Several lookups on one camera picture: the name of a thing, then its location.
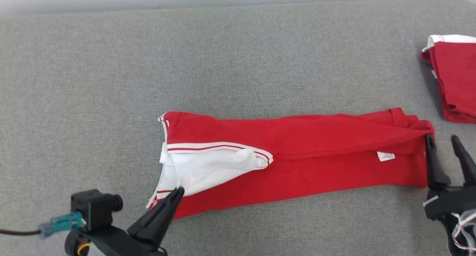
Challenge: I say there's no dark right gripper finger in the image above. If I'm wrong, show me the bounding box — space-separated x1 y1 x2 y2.
451 135 476 188
425 134 451 191

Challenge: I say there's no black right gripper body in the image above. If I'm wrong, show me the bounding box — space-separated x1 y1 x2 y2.
423 185 476 221

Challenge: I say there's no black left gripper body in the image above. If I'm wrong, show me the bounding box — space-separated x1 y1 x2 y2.
86 226 168 256

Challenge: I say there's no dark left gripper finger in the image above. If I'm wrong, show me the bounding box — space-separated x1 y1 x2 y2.
126 187 185 249

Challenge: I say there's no red shirt with white trim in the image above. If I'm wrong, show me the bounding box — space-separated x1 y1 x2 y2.
421 34 476 124

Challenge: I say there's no red shirt with white panel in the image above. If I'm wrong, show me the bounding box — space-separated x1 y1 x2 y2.
146 107 435 220

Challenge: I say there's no teal left camera connector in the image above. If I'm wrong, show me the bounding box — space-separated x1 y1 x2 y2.
38 211 84 239

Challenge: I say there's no black left camera cable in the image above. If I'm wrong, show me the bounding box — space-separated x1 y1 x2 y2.
0 229 41 236

